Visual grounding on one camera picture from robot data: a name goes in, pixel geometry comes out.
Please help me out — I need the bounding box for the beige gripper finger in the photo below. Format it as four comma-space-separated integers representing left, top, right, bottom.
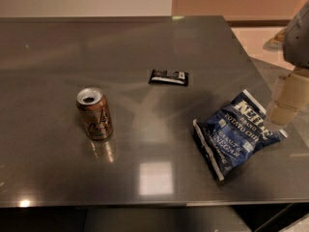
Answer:
266, 67, 309, 126

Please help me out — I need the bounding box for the blue potato chip bag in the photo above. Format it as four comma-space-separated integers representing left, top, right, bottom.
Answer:
193, 90, 288, 181

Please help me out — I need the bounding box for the black snack bar wrapper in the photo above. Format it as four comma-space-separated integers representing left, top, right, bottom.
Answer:
149, 69, 189, 86

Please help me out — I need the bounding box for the orange soda can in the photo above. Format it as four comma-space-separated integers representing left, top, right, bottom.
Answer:
76, 87, 113, 140

